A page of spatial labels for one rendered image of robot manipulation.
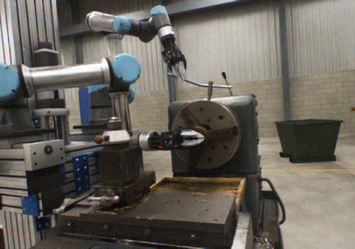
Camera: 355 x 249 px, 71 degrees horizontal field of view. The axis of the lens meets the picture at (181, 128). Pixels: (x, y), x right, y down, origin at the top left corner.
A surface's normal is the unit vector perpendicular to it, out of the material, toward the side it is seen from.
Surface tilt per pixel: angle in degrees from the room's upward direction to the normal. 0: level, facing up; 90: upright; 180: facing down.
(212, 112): 90
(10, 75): 91
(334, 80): 90
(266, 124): 90
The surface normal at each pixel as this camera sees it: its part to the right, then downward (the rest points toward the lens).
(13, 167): -0.42, 0.07
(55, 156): 0.90, -0.04
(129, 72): 0.57, -0.01
